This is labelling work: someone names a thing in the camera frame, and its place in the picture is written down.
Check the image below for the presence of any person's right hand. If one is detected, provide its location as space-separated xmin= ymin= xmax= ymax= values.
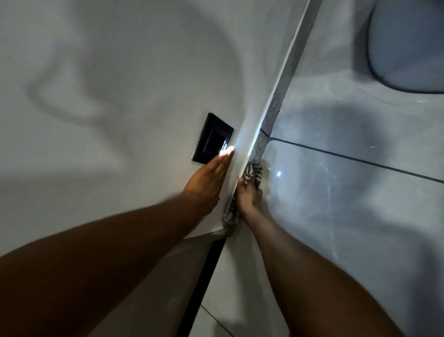
xmin=234 ymin=173 xmax=265 ymax=220

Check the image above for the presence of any person's left hand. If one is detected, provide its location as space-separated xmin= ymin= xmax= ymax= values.
xmin=182 ymin=145 xmax=236 ymax=217

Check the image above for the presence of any striped cleaning cloth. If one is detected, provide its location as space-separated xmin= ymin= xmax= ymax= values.
xmin=222 ymin=160 xmax=268 ymax=237

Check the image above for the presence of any person's left forearm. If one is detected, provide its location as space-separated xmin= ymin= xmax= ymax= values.
xmin=0 ymin=192 xmax=213 ymax=337

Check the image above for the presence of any person's right forearm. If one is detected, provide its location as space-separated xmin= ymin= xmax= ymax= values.
xmin=243 ymin=206 xmax=406 ymax=337

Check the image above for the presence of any white corner trim strip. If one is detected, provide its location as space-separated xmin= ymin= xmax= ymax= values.
xmin=248 ymin=0 xmax=324 ymax=164

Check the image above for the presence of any white toilet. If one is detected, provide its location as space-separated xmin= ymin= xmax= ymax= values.
xmin=366 ymin=0 xmax=444 ymax=94

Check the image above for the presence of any black wall switch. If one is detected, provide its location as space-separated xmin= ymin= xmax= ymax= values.
xmin=191 ymin=113 xmax=234 ymax=165

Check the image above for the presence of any black door frame strip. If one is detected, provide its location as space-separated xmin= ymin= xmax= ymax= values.
xmin=175 ymin=238 xmax=228 ymax=337

